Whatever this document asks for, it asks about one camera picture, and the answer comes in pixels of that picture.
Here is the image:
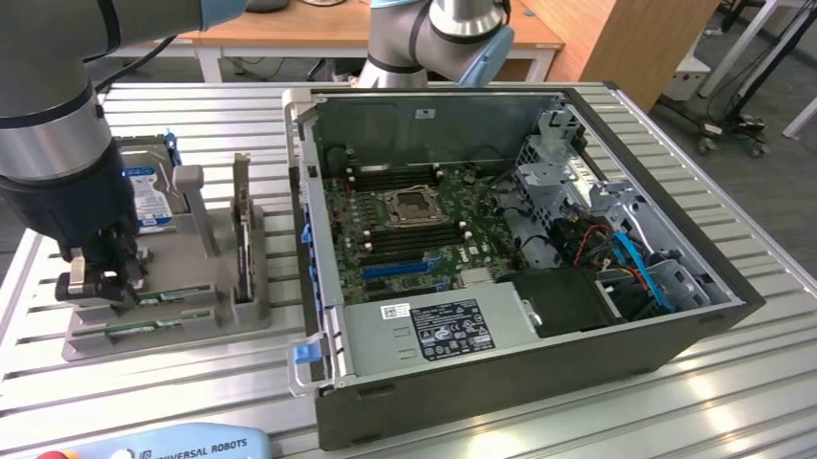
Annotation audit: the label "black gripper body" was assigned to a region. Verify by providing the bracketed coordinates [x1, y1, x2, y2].
[0, 142, 141, 263]

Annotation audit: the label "green RAM stick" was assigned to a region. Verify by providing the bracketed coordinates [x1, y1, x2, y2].
[102, 316, 213, 338]
[133, 287, 213, 308]

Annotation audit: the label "black RAM slot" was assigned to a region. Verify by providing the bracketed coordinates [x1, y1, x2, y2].
[353, 179, 445, 191]
[365, 225, 469, 243]
[368, 234, 473, 253]
[352, 168, 443, 179]
[353, 174, 444, 184]
[364, 220, 467, 238]
[352, 164, 441, 173]
[367, 229, 471, 248]

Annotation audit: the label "hard disk with blue label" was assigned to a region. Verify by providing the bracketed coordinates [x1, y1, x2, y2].
[113, 127, 185, 235]

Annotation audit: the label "grey parts rack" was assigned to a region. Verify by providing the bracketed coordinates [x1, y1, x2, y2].
[61, 164, 273, 363]

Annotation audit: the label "graphics card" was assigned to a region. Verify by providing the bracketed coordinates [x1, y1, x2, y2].
[229, 152, 254, 304]

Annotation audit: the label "blue card retention clip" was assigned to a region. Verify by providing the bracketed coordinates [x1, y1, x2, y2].
[295, 223, 312, 289]

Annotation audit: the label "blue case latch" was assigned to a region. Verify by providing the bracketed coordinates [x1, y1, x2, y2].
[288, 343, 319, 368]

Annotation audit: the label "teach pendant Universal Robots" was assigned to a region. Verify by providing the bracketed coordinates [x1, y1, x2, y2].
[0, 420, 273, 459]

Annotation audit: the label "blue expansion slot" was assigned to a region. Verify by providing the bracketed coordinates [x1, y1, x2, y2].
[361, 259, 443, 284]

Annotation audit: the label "black expansion slot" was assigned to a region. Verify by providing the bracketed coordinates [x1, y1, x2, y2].
[364, 279, 448, 296]

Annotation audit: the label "grey power supply with label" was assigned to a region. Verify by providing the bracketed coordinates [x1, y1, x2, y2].
[341, 281, 544, 377]

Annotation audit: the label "CPU socket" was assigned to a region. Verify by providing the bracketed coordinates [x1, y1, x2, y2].
[375, 183, 449, 231]

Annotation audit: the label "small silver heat sink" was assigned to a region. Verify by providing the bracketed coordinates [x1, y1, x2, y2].
[457, 267, 497, 289]

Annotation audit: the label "green motherboard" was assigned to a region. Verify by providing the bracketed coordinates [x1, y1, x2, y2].
[321, 164, 532, 306]

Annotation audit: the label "silver metal disk bay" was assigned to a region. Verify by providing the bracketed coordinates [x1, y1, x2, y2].
[509, 108, 734, 317]

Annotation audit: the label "black fan shroud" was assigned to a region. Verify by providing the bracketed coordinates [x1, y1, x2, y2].
[495, 266, 626, 339]

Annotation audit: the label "black open PC case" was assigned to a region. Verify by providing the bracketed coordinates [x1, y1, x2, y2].
[280, 81, 768, 452]

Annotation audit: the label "wooden cabinet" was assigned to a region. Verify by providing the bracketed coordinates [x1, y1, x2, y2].
[545, 0, 723, 114]

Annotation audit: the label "white box red dot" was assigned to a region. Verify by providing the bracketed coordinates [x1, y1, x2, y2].
[660, 55, 714, 102]

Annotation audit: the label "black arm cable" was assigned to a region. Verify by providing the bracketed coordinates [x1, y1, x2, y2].
[80, 34, 181, 93]

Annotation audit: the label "wooden desk white frame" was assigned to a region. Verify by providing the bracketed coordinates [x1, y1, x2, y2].
[105, 0, 567, 85]

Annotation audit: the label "red and black wire bundle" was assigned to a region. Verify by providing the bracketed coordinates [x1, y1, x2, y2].
[568, 223, 640, 284]

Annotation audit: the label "blue flat wire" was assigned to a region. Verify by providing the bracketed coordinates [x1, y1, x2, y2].
[610, 230, 672, 313]

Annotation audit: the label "wheeled base with cables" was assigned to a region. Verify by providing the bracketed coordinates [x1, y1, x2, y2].
[692, 108, 772, 158]

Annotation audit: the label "white table frame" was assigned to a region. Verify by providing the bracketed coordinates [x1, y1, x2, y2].
[696, 0, 817, 141]

